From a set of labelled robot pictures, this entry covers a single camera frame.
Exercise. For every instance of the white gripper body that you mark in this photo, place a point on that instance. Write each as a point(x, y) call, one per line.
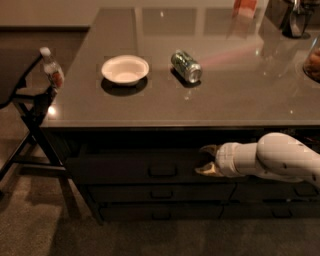
point(224, 159)

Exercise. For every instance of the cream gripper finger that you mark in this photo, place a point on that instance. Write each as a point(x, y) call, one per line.
point(209, 169)
point(210, 149)

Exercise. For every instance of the dark drawer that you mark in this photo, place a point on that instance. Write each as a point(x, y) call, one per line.
point(274, 191)
point(153, 193)
point(271, 210)
point(160, 166)
point(309, 137)
point(174, 211)

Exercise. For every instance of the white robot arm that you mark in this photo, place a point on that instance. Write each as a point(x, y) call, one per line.
point(275, 156)

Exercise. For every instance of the green soda can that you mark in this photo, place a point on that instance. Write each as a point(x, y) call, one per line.
point(189, 69)

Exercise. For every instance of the white paper bowl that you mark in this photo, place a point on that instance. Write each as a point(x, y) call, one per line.
point(125, 70)

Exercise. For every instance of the glass jar with snacks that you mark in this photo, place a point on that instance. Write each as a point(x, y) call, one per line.
point(311, 65)

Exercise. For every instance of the orange pink carton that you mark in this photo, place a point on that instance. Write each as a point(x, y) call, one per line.
point(245, 8)

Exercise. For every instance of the dark metal container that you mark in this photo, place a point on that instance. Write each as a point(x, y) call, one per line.
point(296, 18)

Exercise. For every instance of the clear water bottle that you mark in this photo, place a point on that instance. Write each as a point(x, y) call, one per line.
point(52, 68)

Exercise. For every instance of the dark chair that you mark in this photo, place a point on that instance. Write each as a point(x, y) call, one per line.
point(15, 65)

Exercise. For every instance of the dark counter cabinet frame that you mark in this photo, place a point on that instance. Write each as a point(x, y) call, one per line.
point(74, 142)

